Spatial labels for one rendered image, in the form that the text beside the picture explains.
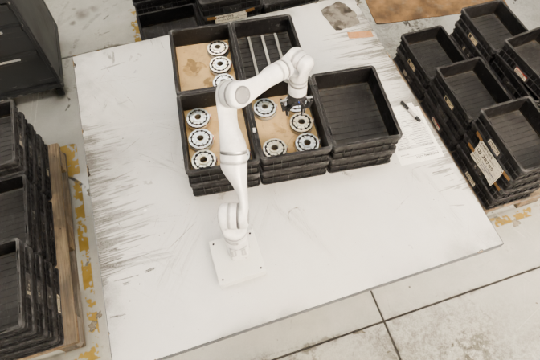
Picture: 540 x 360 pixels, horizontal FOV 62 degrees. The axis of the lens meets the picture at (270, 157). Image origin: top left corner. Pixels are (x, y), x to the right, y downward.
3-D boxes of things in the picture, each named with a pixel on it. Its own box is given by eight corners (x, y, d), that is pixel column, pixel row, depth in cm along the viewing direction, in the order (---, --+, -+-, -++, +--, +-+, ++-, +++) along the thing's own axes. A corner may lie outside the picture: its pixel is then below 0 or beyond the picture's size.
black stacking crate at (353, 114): (396, 151, 196) (402, 137, 187) (330, 162, 193) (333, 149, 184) (368, 82, 216) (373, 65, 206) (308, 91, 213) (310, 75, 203)
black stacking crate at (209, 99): (260, 174, 190) (259, 161, 180) (190, 187, 187) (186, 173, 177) (244, 101, 210) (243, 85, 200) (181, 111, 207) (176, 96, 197)
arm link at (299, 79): (314, 85, 173) (298, 71, 177) (318, 56, 160) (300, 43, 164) (301, 94, 171) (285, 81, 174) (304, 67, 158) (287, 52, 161)
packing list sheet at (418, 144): (447, 155, 208) (448, 154, 208) (402, 169, 205) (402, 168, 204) (415, 101, 224) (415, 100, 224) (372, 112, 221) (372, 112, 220)
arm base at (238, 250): (251, 257, 179) (248, 239, 165) (228, 261, 178) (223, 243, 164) (247, 235, 184) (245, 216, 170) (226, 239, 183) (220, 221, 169)
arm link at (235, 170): (247, 155, 148) (218, 155, 148) (248, 233, 154) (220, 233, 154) (248, 149, 157) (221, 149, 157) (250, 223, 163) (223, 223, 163)
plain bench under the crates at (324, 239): (447, 288, 247) (504, 243, 186) (155, 389, 221) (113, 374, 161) (336, 74, 325) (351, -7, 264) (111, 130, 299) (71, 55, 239)
